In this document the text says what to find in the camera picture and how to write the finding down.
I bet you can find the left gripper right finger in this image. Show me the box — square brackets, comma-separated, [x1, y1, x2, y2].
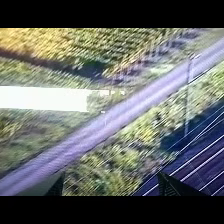
[157, 171, 205, 197]

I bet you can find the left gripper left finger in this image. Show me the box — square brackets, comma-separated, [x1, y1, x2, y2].
[45, 171, 66, 197]

